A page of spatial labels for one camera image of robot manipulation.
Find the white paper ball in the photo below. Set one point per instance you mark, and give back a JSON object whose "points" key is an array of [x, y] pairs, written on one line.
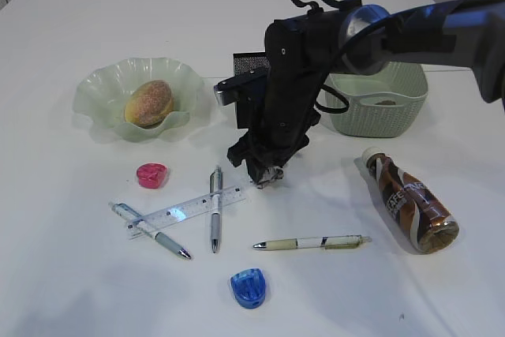
{"points": [[269, 176]]}

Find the clear plastic ruler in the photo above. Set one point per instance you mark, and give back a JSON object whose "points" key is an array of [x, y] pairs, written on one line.
{"points": [[178, 213]]}

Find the brown coffee drink bottle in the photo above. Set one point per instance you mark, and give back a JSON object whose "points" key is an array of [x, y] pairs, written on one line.
{"points": [[423, 219]]}

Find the grey paper ball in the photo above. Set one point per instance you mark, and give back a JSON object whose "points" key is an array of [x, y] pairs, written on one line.
{"points": [[386, 103]]}

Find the silver blue wrist camera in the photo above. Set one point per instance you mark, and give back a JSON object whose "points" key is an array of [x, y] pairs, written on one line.
{"points": [[247, 86]]}

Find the blue pencil sharpener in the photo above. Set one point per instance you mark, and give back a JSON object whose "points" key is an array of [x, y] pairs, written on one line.
{"points": [[249, 288]]}

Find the grey grip pen middle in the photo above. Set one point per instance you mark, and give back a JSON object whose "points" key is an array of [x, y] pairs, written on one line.
{"points": [[216, 186]]}

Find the pink pencil sharpener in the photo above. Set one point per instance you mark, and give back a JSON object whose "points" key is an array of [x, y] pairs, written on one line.
{"points": [[152, 175]]}

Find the beige grip white pen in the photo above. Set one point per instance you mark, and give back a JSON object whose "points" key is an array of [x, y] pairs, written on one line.
{"points": [[333, 242]]}

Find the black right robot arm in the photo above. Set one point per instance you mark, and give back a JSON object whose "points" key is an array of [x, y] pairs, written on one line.
{"points": [[464, 33]]}

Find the grey grip pen left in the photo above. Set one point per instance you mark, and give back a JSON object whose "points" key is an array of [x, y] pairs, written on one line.
{"points": [[165, 240]]}

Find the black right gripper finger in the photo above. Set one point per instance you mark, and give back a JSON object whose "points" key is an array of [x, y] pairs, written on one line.
{"points": [[255, 169], [240, 151]]}

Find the black mesh pen holder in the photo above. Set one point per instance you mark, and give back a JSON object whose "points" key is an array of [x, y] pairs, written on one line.
{"points": [[244, 62]]}

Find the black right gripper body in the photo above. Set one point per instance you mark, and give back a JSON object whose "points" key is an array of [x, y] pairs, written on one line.
{"points": [[298, 50]]}

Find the green wavy glass plate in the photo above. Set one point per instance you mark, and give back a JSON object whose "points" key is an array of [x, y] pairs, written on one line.
{"points": [[104, 94]]}

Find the green plastic woven basket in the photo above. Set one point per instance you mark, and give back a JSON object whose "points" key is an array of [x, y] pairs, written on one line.
{"points": [[405, 83]]}

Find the grey grip pen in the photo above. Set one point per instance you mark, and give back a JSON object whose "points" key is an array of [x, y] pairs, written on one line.
{"points": [[165, 240], [216, 186]]}

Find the sugared bread loaf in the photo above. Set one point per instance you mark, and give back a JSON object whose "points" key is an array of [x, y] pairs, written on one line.
{"points": [[149, 104]]}

